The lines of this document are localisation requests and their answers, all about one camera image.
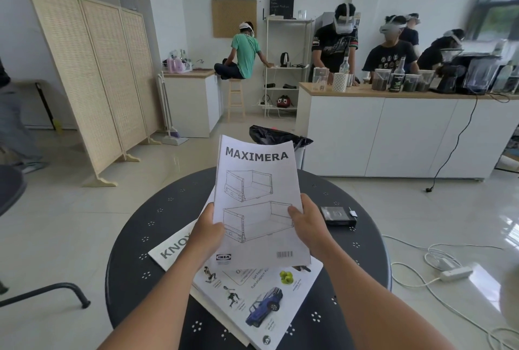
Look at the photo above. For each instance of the person's right hand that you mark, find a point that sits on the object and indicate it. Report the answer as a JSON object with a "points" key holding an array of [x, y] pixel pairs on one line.
{"points": [[312, 232]]}

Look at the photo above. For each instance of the person's left hand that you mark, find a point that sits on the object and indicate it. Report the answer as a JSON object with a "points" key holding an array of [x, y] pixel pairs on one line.
{"points": [[204, 240]]}

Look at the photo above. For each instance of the small black device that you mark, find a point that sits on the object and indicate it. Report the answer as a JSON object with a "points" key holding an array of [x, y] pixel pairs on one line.
{"points": [[336, 216]]}

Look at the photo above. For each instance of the cream cabinet-sketch paper booklet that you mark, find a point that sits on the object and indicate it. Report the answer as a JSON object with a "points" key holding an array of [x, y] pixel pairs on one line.
{"points": [[170, 250]]}

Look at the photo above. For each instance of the white illustrated book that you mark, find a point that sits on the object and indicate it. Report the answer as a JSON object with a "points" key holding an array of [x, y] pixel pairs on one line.
{"points": [[259, 293]]}

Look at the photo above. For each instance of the person's left forearm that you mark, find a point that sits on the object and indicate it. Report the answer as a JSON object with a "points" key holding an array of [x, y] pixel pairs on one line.
{"points": [[154, 313]]}

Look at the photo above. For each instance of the person's right forearm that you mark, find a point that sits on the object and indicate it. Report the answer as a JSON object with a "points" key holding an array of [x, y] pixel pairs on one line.
{"points": [[373, 305]]}

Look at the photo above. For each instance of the round black metal table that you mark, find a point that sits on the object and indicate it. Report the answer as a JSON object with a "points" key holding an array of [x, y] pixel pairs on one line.
{"points": [[134, 297]]}

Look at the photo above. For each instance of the white broom and dustpan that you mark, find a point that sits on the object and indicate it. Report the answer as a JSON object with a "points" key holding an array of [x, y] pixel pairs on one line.
{"points": [[174, 140]]}

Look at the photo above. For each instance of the white bin black bag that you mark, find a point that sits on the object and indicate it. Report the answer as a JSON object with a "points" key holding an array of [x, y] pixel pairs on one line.
{"points": [[263, 135]]}

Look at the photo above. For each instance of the long white counter cabinet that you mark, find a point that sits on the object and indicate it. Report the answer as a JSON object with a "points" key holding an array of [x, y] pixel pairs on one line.
{"points": [[365, 131]]}

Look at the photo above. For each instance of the small white sink cabinet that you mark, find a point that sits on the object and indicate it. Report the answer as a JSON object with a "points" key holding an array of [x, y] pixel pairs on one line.
{"points": [[186, 106]]}

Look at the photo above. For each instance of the white power adapter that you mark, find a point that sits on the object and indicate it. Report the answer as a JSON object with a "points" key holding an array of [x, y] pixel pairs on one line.
{"points": [[444, 263]]}

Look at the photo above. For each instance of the white power strip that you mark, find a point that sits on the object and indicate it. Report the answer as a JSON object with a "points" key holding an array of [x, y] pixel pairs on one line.
{"points": [[456, 274]]}

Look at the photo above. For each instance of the clear plastic pitcher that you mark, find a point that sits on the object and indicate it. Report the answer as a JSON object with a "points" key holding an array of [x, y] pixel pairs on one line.
{"points": [[320, 80]]}

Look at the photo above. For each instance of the white patterned cup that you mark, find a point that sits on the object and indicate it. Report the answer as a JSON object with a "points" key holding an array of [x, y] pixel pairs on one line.
{"points": [[339, 82]]}

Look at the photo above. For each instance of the wooden stool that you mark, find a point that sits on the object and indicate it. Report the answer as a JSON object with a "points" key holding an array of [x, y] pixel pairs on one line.
{"points": [[236, 80]]}

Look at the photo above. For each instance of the black tubular chair base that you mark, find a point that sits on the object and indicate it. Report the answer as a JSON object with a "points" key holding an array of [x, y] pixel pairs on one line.
{"points": [[48, 288]]}

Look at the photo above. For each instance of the clear jar dark contents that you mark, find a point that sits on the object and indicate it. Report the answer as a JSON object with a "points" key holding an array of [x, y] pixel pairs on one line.
{"points": [[382, 84], [426, 82], [411, 85]]}

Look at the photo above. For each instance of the clear glass bottle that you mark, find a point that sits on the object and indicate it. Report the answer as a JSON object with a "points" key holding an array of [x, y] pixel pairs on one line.
{"points": [[344, 68]]}

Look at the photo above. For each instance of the dark green label bottle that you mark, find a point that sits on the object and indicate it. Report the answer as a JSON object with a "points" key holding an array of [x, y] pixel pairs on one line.
{"points": [[396, 80]]}

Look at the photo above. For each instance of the black kettle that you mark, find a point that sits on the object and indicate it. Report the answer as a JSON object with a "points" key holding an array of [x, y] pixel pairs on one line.
{"points": [[285, 60]]}

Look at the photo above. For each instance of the pink bottles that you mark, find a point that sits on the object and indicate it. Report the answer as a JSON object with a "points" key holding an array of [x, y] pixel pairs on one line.
{"points": [[175, 66]]}

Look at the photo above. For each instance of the round black side table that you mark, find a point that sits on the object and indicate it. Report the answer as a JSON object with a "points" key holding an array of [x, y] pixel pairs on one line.
{"points": [[8, 187]]}

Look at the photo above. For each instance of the rattan folding screen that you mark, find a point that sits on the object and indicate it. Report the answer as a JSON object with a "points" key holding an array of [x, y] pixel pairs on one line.
{"points": [[81, 78]]}

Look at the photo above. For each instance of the black coffee grinder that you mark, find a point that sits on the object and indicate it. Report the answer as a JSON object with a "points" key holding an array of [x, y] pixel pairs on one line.
{"points": [[448, 76]]}

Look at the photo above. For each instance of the white metal shelf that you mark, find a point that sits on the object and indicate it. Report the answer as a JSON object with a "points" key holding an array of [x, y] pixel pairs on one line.
{"points": [[288, 20]]}

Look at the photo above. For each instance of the small glass jug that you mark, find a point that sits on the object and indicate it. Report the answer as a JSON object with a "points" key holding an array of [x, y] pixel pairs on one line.
{"points": [[302, 14]]}

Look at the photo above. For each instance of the cork board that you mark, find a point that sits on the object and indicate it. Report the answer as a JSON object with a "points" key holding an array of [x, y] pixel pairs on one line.
{"points": [[234, 17]]}

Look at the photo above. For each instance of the clear water container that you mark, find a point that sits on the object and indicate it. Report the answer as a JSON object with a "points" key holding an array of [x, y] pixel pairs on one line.
{"points": [[480, 76]]}

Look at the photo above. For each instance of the wooden table black legs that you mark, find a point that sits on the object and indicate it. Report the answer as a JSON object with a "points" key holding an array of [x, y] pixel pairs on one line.
{"points": [[28, 83]]}

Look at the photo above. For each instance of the dark framed window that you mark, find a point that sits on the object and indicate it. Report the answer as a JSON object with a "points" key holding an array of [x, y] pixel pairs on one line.
{"points": [[498, 17]]}

